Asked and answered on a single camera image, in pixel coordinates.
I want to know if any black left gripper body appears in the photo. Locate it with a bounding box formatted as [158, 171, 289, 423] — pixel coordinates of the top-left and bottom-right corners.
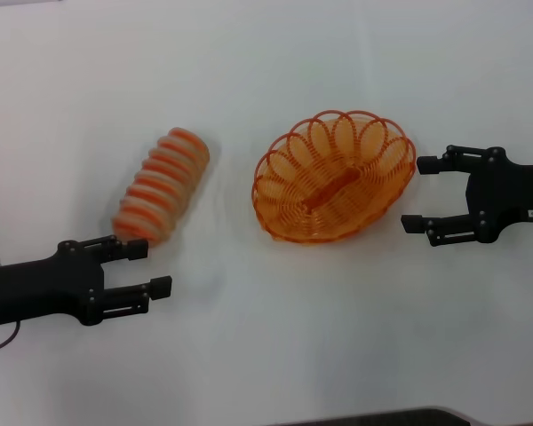
[0, 241, 107, 330]

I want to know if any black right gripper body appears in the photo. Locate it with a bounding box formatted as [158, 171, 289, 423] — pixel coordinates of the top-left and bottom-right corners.
[465, 146, 533, 244]

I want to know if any orange striped bread loaf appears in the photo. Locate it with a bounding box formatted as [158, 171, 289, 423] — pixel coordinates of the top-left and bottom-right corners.
[110, 126, 211, 248]

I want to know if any orange plastic wire basket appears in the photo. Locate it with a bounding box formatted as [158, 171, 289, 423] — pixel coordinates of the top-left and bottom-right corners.
[250, 108, 418, 245]

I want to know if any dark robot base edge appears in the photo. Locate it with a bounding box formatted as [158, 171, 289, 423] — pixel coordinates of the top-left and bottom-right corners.
[288, 405, 483, 426]

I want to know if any dark left gripper cable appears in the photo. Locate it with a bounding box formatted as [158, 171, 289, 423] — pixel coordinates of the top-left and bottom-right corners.
[0, 322, 22, 355]

